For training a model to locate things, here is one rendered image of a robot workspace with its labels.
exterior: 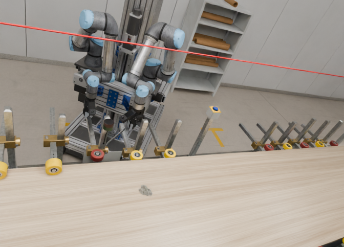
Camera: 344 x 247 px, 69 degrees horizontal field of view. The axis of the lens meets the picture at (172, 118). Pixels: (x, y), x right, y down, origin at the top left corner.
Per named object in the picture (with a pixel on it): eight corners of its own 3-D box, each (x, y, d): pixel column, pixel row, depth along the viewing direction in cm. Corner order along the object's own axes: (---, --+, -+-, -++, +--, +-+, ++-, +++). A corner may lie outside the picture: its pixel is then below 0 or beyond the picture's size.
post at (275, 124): (248, 157, 248) (274, 120, 221) (251, 156, 250) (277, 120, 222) (250, 159, 246) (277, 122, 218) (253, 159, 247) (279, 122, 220)
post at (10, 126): (9, 169, 151) (3, 106, 124) (16, 168, 152) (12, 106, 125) (9, 173, 148) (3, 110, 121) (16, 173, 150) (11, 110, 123)
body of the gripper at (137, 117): (143, 122, 172) (147, 109, 166) (132, 125, 167) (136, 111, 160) (136, 116, 176) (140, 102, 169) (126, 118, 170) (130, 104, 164)
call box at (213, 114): (205, 114, 185) (209, 106, 180) (212, 114, 188) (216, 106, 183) (209, 120, 180) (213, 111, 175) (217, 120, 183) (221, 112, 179)
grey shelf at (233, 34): (163, 79, 460) (193, -10, 373) (204, 84, 499) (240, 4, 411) (170, 92, 429) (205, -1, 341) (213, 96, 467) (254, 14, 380)
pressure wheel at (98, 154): (88, 160, 161) (90, 148, 155) (100, 160, 165) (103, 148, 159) (89, 170, 156) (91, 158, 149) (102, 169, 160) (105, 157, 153)
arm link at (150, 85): (142, 76, 170) (135, 82, 161) (157, 83, 169) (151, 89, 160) (140, 86, 174) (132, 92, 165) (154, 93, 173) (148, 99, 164)
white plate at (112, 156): (82, 162, 171) (83, 152, 165) (119, 160, 183) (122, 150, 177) (82, 163, 170) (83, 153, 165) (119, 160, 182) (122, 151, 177)
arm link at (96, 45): (103, 56, 207) (106, 41, 199) (87, 55, 200) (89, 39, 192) (100, 49, 215) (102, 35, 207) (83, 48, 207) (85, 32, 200)
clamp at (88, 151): (85, 150, 164) (86, 145, 161) (106, 149, 171) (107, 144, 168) (86, 157, 160) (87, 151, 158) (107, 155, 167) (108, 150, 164)
